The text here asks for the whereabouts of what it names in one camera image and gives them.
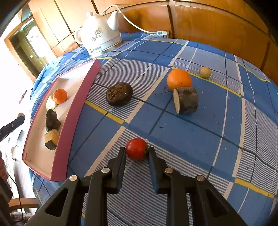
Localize dark wrinkled fruit piece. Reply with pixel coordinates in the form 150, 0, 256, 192
45, 109, 61, 132

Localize yellow peeled fruit piece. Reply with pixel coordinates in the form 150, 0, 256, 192
46, 95, 57, 110

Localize orange tangerine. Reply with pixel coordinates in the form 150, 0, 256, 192
52, 88, 67, 104
167, 69, 192, 90

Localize red tomato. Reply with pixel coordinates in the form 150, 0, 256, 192
125, 138, 148, 162

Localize dark brown round fruit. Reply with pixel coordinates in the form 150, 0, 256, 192
106, 82, 133, 106

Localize dark-skinned cut fruit chunk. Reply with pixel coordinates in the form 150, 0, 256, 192
173, 87, 198, 114

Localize cream cut fruit chunk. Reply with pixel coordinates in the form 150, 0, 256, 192
44, 129, 60, 151

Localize pink-rimmed white tray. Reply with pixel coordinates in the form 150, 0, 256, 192
22, 58, 101, 181

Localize wooden door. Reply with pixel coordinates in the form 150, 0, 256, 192
4, 19, 56, 82

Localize blue plaid tablecloth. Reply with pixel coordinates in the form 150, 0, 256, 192
67, 32, 277, 225

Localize white ceramic electric kettle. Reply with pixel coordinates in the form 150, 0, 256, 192
74, 11, 122, 57

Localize white kettle power cord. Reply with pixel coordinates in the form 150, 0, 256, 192
102, 4, 170, 36

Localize wooden wall cabinet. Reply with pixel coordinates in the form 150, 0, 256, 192
28, 1, 277, 82

